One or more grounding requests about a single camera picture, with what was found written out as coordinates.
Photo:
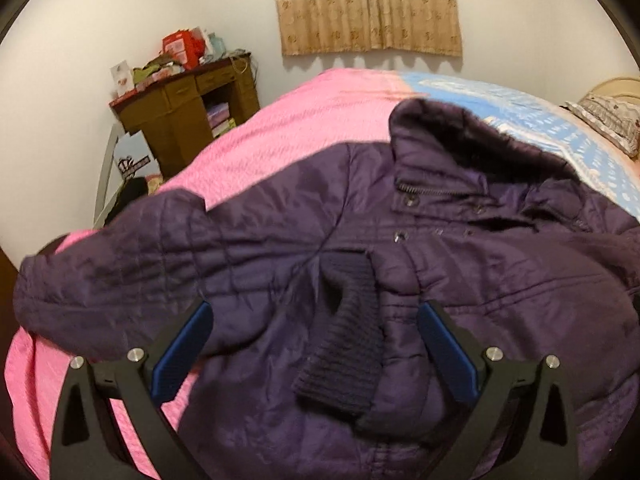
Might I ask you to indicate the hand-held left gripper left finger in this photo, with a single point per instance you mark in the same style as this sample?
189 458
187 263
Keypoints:
180 350

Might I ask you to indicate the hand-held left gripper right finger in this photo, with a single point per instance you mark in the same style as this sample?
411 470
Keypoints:
450 350

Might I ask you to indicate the grey patterned pillow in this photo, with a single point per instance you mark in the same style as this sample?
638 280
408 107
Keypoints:
607 117

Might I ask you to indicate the stack of pastel packets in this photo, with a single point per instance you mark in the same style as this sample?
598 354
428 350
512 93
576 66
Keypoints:
220 117

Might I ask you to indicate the brown wooden desk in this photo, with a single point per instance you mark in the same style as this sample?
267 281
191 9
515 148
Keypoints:
170 120

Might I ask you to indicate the white greeting card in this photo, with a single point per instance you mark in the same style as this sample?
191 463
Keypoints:
121 80

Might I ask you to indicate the beige patterned curtain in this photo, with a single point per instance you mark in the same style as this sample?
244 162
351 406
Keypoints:
370 5

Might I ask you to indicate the white box with black print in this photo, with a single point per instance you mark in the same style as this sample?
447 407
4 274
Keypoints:
131 157

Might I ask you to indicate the grey metal frame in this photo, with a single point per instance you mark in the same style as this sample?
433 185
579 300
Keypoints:
104 180

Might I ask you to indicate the cream wooden headboard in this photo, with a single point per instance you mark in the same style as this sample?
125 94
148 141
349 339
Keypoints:
615 85

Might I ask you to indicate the pink fleece blanket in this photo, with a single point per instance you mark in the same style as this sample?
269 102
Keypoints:
280 130

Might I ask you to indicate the purple quilted jacket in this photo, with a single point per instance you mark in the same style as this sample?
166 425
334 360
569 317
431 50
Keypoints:
300 210

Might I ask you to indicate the pile of colourful clutter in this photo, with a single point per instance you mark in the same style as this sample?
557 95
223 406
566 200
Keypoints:
152 74

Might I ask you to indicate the red gift box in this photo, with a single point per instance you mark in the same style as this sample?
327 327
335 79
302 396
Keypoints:
182 47

